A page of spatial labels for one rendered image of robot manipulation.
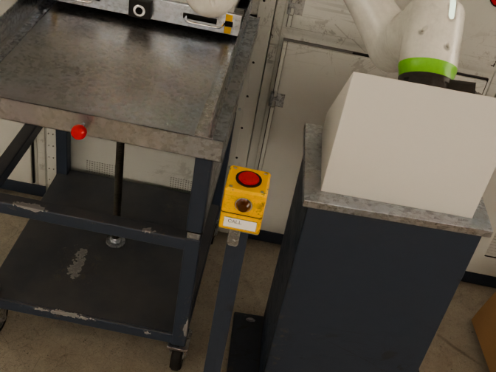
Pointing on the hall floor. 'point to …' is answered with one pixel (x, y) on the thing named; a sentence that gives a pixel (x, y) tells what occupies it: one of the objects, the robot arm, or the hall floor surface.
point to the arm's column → (358, 291)
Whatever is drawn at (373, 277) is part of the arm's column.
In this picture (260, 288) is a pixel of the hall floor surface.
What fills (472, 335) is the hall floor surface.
